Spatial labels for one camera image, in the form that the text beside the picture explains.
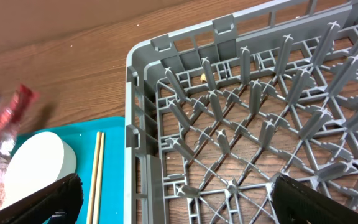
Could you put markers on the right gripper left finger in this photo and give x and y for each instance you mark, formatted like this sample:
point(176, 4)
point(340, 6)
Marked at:
point(59, 202)

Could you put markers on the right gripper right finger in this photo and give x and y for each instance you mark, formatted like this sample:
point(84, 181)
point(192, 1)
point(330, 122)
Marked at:
point(294, 202)

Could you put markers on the white bowl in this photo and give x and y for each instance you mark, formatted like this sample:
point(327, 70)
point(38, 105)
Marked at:
point(39, 161)

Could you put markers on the red snack wrapper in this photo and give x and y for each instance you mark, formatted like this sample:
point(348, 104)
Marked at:
point(11, 116)

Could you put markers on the grey dishwasher rack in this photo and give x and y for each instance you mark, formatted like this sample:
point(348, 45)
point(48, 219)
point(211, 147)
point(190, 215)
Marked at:
point(215, 112)

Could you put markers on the teal serving tray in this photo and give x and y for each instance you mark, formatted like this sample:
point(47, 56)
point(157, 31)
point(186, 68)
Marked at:
point(82, 138)

